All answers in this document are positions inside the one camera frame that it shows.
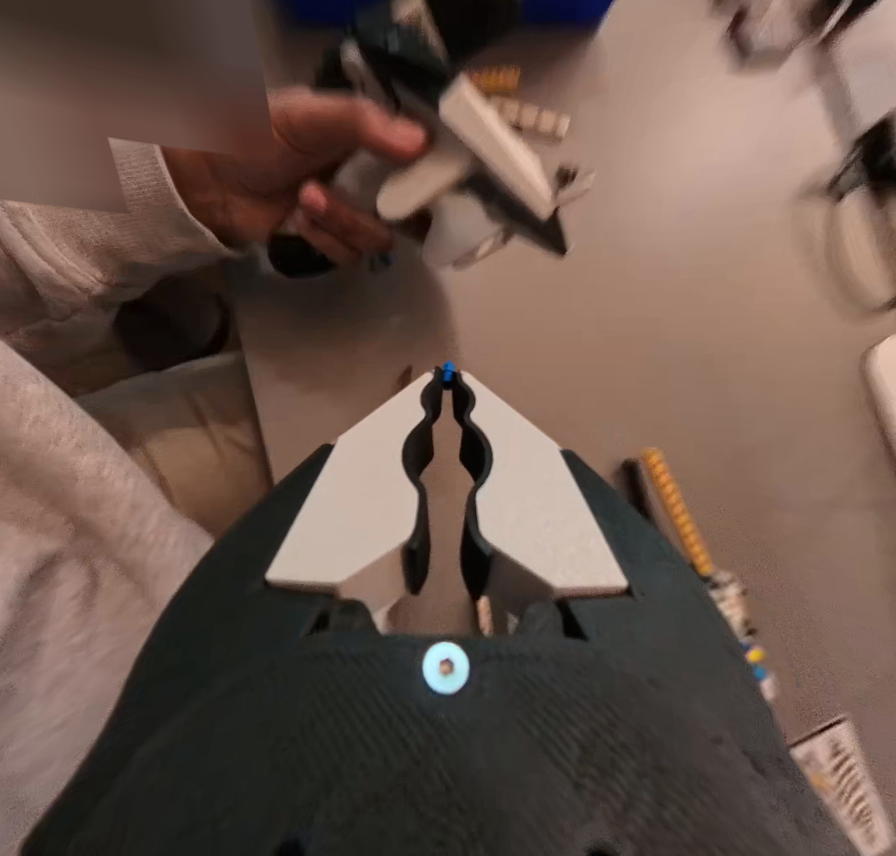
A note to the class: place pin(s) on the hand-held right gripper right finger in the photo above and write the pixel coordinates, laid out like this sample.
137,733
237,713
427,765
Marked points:
546,520

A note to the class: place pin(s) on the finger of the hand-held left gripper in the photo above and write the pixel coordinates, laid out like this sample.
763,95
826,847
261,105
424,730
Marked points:
504,156
462,236

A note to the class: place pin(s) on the zebra striped sticker sheet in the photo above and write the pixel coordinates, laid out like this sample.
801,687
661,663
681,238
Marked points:
840,779

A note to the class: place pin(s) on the yellow long lego beam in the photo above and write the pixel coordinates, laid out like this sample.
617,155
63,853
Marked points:
500,79

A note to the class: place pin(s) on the multicoloured lego model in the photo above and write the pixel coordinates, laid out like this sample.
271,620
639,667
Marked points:
675,513

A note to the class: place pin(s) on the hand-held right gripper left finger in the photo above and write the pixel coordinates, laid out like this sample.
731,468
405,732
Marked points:
350,520

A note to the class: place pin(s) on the person's left hand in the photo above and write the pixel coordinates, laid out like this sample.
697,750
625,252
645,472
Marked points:
280,163

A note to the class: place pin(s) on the white long lego beam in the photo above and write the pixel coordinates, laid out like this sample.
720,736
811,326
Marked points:
539,119

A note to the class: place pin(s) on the person's left forearm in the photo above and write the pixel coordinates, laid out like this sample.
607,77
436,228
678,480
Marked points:
105,268

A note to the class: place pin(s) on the blue lego pin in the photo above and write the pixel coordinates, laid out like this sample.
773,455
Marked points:
448,371

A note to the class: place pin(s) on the white book stand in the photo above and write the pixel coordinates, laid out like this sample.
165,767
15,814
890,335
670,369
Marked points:
883,394

